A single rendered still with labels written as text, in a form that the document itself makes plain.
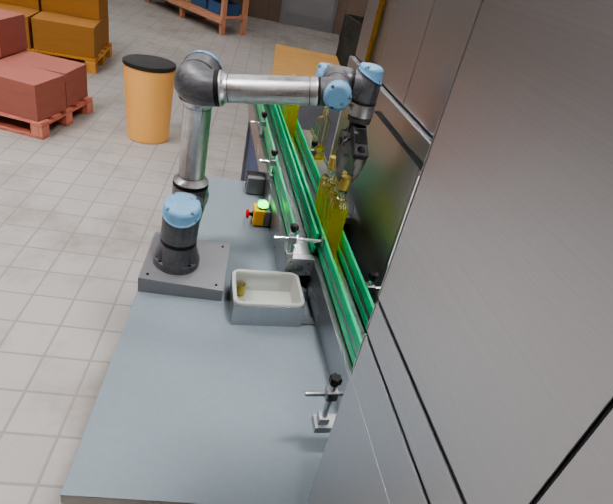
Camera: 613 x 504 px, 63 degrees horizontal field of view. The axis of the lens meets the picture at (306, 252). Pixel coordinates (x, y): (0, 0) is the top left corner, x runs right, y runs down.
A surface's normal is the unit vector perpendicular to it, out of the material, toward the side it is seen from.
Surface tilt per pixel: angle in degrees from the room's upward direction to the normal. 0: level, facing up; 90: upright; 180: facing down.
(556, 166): 90
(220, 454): 0
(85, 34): 90
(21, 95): 90
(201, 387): 0
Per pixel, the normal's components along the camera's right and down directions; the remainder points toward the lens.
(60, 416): 0.19, -0.82
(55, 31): 0.14, 0.57
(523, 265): -0.97, -0.07
